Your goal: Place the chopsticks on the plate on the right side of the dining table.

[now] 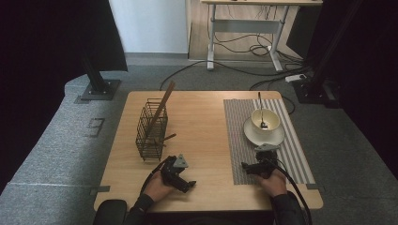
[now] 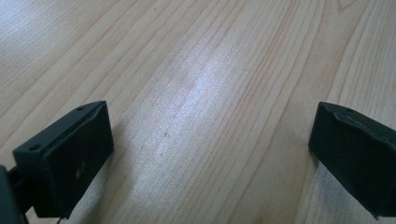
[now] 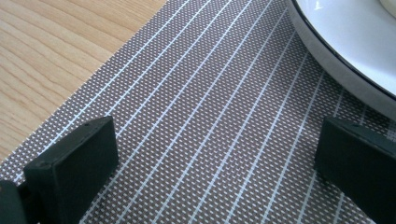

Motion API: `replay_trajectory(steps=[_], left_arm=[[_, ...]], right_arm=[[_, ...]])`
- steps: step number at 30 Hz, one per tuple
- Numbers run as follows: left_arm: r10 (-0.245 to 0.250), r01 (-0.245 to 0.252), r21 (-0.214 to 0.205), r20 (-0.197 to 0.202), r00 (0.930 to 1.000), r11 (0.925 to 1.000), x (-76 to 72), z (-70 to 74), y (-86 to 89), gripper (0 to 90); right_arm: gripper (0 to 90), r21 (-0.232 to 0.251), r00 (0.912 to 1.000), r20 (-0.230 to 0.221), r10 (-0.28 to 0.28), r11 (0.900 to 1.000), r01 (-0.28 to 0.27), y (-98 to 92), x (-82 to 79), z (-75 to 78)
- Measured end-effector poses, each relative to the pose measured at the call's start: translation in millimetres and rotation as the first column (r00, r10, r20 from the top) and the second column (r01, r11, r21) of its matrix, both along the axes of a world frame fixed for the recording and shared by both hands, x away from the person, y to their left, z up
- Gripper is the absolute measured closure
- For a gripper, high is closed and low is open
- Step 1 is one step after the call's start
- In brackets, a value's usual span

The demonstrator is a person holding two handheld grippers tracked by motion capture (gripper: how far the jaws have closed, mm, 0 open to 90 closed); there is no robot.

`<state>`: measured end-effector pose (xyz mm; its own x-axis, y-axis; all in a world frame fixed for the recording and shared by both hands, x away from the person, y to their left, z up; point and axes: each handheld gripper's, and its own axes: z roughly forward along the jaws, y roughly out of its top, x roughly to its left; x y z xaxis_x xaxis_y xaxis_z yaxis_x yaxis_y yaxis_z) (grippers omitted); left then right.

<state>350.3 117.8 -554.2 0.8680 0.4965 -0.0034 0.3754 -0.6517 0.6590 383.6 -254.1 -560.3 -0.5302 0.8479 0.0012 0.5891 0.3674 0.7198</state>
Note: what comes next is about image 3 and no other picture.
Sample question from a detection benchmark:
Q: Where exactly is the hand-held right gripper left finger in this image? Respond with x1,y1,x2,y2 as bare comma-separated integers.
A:
23,116,120,224

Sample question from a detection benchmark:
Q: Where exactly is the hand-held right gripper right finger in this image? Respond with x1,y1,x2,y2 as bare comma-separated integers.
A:
314,116,396,224

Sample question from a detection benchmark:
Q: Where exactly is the white plate with dark rim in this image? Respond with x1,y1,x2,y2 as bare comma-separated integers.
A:
286,0,396,122

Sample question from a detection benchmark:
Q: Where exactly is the grey striped woven placemat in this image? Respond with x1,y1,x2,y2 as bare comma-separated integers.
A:
0,0,396,224

